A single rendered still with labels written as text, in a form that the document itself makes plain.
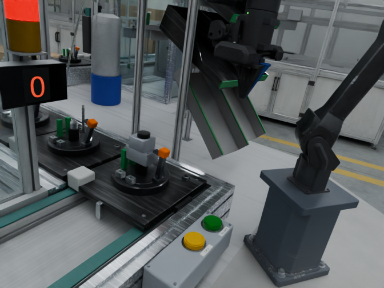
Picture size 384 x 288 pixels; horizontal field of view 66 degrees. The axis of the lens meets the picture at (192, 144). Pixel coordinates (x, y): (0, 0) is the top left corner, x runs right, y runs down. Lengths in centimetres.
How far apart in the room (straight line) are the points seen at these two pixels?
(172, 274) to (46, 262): 23
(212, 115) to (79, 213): 47
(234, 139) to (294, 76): 365
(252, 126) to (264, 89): 357
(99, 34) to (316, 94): 351
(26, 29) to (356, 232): 92
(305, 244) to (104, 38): 127
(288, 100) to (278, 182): 398
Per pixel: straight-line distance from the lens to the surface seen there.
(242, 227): 83
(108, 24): 156
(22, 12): 58
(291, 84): 456
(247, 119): 107
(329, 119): 60
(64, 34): 673
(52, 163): 82
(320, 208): 61
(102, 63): 159
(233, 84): 82
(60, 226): 70
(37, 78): 60
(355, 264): 86
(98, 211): 68
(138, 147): 68
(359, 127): 468
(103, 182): 73
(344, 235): 95
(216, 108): 94
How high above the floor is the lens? 136
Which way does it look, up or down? 23 degrees down
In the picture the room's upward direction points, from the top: 8 degrees clockwise
